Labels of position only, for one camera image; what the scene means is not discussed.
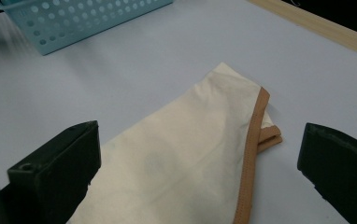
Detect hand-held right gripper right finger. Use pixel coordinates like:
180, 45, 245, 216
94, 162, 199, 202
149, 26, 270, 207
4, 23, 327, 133
297, 122, 357, 224

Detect light blue perforated plastic basket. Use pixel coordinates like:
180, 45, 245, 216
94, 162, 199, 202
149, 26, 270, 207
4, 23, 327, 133
0, 0, 175, 56

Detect cream underpants with tan trim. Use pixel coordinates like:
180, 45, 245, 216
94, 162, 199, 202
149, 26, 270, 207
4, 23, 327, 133
67, 62, 283, 224

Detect white table cover sheet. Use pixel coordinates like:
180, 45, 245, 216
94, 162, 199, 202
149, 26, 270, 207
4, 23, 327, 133
0, 0, 357, 224

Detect light wooden table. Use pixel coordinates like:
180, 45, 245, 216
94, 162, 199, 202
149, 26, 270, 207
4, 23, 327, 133
248, 0, 357, 62

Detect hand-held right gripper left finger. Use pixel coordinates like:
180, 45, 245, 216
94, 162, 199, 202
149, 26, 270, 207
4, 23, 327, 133
7, 120, 102, 224

